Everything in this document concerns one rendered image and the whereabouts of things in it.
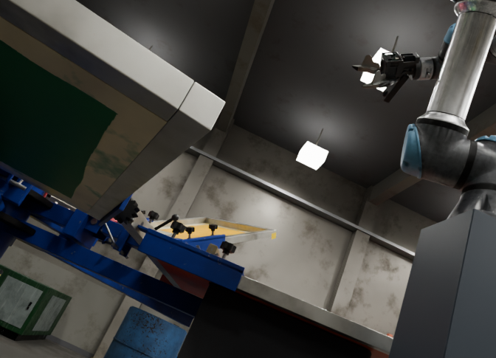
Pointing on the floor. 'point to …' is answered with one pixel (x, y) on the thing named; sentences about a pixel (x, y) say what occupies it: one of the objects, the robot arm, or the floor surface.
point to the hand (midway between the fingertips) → (356, 77)
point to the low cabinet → (28, 307)
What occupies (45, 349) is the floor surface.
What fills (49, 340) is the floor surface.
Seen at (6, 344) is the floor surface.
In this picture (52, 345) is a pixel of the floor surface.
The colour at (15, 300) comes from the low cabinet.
